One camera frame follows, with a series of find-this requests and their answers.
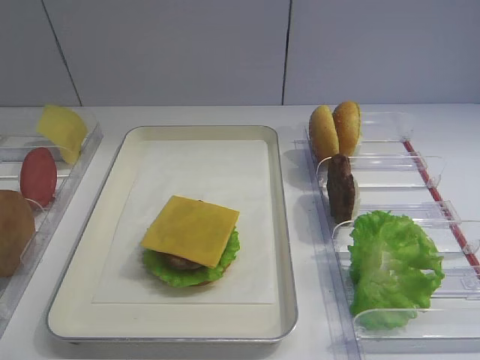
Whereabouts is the yellow cheese slice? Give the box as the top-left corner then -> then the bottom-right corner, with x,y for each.
141,196 -> 239,269
36,104 -> 87,165

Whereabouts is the upright brown meat patty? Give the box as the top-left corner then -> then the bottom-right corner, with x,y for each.
327,154 -> 356,224

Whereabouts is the brown meat patty on tray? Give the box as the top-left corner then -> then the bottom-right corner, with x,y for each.
163,253 -> 203,271

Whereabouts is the green lettuce leaf on tray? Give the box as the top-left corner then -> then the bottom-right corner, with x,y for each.
142,228 -> 240,288

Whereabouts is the green lettuce leaf in rack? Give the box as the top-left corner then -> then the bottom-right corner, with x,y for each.
348,211 -> 445,331

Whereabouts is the red tomato slice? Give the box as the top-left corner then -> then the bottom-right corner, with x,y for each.
19,147 -> 57,207

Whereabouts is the white parchment paper sheet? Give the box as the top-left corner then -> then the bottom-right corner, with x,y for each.
94,140 -> 277,304

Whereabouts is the bottom bun on tray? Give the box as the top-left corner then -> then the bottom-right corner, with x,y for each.
160,262 -> 236,289

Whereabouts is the golden bun half left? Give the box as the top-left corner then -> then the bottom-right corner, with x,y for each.
309,105 -> 339,161

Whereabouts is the golden bun half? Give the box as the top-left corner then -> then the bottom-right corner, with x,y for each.
332,100 -> 361,156
309,105 -> 339,161

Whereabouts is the golden bun half right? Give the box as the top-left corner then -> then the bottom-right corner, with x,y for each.
332,100 -> 361,156

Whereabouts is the clear right divider rack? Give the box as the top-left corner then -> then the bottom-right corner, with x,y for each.
295,112 -> 479,359

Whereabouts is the clear divider rack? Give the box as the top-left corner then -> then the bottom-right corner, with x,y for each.
295,112 -> 479,359
1,107 -> 103,332

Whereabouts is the cream metal baking tray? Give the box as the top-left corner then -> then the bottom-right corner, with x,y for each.
47,125 -> 298,343

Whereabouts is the clear left divider rack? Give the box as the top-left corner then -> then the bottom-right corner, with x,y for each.
1,107 -> 103,332

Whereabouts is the brown top bun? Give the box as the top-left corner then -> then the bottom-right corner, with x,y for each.
1,190 -> 35,278

